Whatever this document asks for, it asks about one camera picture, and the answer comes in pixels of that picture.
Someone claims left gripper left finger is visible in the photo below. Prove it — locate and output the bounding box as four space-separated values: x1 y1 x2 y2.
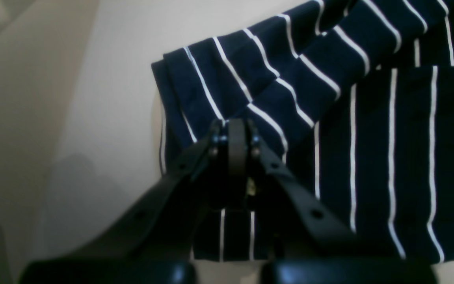
18 120 227 284

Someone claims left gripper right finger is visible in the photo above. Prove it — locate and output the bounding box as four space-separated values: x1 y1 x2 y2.
227 119 436 284

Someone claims navy white striped t-shirt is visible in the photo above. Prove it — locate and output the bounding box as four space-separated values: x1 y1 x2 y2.
151 0 454 263

